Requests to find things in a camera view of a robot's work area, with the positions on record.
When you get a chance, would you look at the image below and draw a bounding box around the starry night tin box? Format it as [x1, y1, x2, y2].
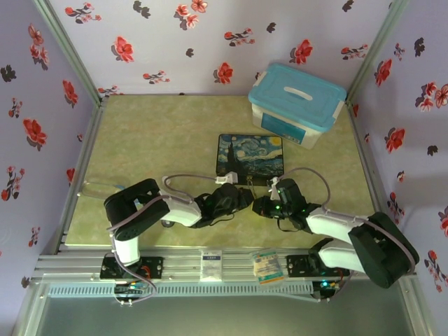
[214, 133, 285, 187]

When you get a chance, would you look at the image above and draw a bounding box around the packet with teal label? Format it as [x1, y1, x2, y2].
[252, 248, 286, 286]

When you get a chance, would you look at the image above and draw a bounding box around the white label card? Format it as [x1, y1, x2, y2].
[199, 249, 225, 283]

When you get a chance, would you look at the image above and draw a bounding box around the blue tube stethoscope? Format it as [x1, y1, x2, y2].
[80, 179, 176, 229]

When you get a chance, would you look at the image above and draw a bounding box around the blue lid plastic storage box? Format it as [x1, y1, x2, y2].
[247, 62, 348, 151]

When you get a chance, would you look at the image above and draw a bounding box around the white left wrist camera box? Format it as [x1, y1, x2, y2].
[214, 171, 239, 186]

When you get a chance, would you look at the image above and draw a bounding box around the grey right arm cable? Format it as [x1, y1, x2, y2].
[279, 167, 421, 302]

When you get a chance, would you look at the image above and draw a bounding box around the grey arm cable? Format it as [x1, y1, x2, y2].
[106, 172, 218, 306]
[279, 167, 421, 302]

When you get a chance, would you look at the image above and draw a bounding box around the grey left arm cable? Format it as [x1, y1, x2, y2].
[106, 172, 218, 306]

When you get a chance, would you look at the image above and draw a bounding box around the aluminium front frame rail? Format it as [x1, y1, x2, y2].
[29, 246, 419, 285]

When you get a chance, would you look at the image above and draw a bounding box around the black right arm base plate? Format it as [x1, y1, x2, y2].
[286, 254, 351, 279]

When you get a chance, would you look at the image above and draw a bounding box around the white slotted cable duct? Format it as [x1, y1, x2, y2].
[47, 282, 314, 299]

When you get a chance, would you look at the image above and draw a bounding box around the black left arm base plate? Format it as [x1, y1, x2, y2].
[100, 256, 165, 281]

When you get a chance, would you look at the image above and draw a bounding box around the aluminium frame post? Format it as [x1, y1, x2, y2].
[346, 0, 411, 104]
[31, 0, 110, 106]

